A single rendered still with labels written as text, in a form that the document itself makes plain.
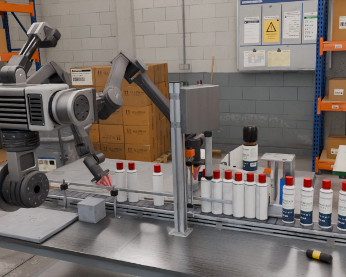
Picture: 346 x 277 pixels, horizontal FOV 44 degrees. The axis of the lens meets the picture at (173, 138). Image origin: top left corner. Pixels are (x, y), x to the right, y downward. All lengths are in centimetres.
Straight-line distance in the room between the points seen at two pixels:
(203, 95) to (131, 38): 532
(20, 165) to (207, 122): 76
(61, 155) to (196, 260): 283
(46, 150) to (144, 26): 325
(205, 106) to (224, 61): 471
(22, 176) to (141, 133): 392
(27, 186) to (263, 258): 94
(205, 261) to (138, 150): 397
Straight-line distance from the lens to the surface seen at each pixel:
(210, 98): 180
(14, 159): 167
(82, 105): 150
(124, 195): 219
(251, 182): 191
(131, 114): 551
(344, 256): 183
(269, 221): 195
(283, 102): 634
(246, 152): 249
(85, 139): 223
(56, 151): 439
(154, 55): 692
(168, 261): 172
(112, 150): 574
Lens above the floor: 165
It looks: 13 degrees down
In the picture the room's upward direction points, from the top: 2 degrees counter-clockwise
